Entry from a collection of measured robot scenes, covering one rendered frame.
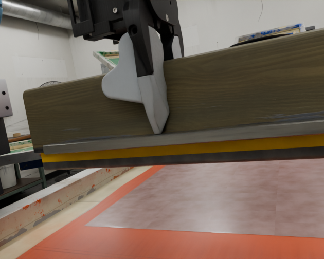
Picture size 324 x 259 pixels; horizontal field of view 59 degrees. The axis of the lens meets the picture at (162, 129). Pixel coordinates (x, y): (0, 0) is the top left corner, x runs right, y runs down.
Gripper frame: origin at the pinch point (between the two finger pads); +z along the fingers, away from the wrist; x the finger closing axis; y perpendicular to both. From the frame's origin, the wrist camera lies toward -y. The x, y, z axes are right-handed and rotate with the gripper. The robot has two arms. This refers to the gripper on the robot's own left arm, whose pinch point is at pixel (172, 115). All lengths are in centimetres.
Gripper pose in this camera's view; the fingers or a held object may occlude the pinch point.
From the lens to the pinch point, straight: 27.8
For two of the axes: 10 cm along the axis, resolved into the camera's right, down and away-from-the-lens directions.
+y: -9.1, 0.9, 4.1
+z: 1.5, 9.8, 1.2
